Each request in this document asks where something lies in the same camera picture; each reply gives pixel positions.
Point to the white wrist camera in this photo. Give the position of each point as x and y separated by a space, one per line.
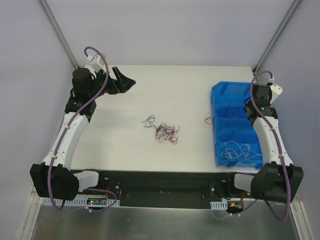
275 90
96 64

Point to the right white cable duct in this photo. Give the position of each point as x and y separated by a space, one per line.
219 205

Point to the left white cable duct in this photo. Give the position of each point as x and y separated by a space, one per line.
83 202

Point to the blue far storage bin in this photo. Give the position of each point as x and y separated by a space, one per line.
229 93

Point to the blue middle storage bin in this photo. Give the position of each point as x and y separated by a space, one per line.
231 119

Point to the blue near storage bin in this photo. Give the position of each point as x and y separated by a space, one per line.
238 150

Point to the blue storage bin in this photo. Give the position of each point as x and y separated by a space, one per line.
238 150
229 93
231 119

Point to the left aluminium frame post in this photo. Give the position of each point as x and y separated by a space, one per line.
58 32

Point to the white cable duct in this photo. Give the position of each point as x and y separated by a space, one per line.
219 205
83 202

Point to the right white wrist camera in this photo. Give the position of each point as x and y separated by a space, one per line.
275 90

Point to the right aluminium frame post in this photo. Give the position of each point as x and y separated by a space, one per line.
289 14

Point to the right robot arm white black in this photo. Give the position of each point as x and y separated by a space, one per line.
279 179

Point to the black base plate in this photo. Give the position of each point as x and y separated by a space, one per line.
167 189

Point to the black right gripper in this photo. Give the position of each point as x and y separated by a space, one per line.
249 110

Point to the aluminium frame post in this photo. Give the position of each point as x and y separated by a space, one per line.
58 32
289 14

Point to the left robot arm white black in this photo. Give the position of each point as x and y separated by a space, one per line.
53 176

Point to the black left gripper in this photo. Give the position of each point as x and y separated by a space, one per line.
116 81

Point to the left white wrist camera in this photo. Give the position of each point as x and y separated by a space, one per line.
96 64

